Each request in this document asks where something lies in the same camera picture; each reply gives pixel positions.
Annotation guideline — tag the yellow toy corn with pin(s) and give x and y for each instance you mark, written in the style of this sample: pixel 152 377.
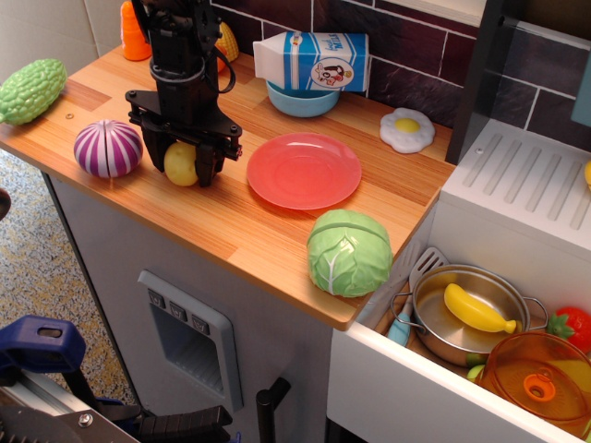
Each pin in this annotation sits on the yellow toy corn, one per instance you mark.
pixel 227 43

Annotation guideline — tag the upright orange toy carrot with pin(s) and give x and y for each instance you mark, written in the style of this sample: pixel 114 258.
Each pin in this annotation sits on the upright orange toy carrot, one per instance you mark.
pixel 134 45

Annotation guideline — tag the steel pot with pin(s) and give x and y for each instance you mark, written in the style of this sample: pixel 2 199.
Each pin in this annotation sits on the steel pot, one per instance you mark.
pixel 445 335

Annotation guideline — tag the black cabinet door handle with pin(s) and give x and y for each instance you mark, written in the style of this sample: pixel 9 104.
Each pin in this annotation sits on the black cabinet door handle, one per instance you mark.
pixel 267 401

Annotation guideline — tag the orange transparent lid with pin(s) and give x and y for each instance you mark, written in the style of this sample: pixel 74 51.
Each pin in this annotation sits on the orange transparent lid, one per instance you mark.
pixel 544 375

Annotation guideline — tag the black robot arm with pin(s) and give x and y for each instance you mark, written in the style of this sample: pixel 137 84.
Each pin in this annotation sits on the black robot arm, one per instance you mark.
pixel 182 36

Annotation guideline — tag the white toy cabinet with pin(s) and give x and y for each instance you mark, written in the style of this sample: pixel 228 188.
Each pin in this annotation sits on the white toy cabinet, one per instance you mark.
pixel 272 338

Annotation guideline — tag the toy fried egg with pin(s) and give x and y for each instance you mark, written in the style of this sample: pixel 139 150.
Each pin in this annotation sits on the toy fried egg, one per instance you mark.
pixel 407 131

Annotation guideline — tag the yellow toy banana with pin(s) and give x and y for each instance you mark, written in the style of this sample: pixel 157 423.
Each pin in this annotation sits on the yellow toy banana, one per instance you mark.
pixel 475 313

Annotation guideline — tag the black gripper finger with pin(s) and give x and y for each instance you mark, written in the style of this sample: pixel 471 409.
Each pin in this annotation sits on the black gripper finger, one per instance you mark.
pixel 158 139
pixel 209 162

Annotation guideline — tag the metal mounting bracket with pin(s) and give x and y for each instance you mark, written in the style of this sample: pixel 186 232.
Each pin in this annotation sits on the metal mounting bracket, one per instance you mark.
pixel 36 409

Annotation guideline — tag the blue clamp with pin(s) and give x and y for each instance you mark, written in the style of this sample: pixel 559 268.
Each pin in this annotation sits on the blue clamp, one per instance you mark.
pixel 41 345

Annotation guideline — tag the blue white milk carton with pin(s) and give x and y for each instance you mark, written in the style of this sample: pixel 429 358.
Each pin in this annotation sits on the blue white milk carton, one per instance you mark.
pixel 295 60

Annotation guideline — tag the lying orange toy carrot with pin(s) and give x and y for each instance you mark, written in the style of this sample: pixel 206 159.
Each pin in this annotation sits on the lying orange toy carrot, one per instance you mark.
pixel 222 53

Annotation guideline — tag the green toy cabbage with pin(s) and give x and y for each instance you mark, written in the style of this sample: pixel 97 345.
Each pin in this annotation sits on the green toy cabbage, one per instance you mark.
pixel 349 253

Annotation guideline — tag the grey ice dispenser panel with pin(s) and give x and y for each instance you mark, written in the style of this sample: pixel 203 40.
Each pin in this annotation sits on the grey ice dispenser panel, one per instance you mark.
pixel 198 343

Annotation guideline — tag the yellow toy at right edge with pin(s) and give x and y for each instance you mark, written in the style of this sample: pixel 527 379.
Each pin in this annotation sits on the yellow toy at right edge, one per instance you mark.
pixel 587 174

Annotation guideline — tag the black clamp handle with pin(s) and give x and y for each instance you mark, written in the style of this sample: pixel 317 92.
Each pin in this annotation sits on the black clamp handle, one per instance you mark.
pixel 206 425

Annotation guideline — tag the pink plastic plate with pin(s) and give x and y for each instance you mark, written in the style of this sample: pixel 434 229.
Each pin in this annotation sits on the pink plastic plate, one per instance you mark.
pixel 304 171

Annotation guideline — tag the yellow toy potato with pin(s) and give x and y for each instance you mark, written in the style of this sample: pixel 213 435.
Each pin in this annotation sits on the yellow toy potato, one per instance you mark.
pixel 179 164

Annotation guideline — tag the purple striped toy onion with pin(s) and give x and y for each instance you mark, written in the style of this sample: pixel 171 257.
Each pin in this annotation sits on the purple striped toy onion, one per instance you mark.
pixel 108 149

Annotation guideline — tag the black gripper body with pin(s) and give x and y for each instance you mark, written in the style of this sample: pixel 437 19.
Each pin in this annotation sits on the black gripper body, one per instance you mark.
pixel 191 108

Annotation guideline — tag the red toy strawberry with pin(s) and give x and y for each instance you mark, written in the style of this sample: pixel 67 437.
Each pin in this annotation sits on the red toy strawberry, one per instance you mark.
pixel 571 324

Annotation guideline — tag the green toy bitter gourd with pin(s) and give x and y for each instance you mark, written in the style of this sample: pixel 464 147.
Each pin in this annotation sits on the green toy bitter gourd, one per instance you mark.
pixel 29 92

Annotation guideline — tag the light blue bowl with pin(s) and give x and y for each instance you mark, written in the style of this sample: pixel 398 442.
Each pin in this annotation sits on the light blue bowl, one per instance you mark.
pixel 302 103

